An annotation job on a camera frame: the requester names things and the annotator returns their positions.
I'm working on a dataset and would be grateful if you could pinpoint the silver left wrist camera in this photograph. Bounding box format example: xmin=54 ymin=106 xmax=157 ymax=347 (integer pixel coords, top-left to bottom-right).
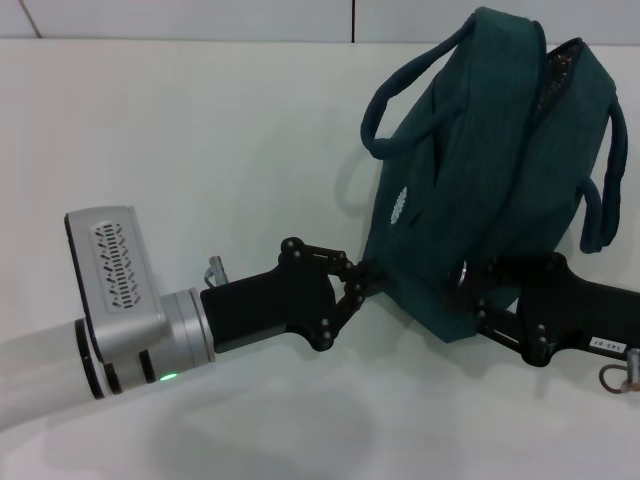
xmin=64 ymin=204 xmax=165 ymax=367

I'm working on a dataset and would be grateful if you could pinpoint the silver port plug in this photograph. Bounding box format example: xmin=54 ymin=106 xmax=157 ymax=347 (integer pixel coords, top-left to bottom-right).
xmin=203 ymin=254 xmax=229 ymax=290
xmin=624 ymin=347 xmax=640 ymax=395

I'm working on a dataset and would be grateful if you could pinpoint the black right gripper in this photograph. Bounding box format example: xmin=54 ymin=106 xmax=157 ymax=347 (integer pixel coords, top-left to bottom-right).
xmin=445 ymin=252 xmax=640 ymax=371

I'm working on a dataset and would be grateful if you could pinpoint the silver zipper pull ring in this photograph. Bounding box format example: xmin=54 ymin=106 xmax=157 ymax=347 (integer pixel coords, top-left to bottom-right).
xmin=449 ymin=258 xmax=472 ymax=290

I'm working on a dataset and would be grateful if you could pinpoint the right wrist connector cable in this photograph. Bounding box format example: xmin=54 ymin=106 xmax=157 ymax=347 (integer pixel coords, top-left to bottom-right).
xmin=598 ymin=362 xmax=640 ymax=397

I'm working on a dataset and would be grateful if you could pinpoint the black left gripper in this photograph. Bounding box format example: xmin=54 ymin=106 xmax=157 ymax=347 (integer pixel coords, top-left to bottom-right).
xmin=199 ymin=237 xmax=387 ymax=354

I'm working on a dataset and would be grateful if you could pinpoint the dark teal fabric bag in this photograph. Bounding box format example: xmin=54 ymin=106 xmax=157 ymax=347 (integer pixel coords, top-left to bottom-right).
xmin=360 ymin=5 xmax=629 ymax=345

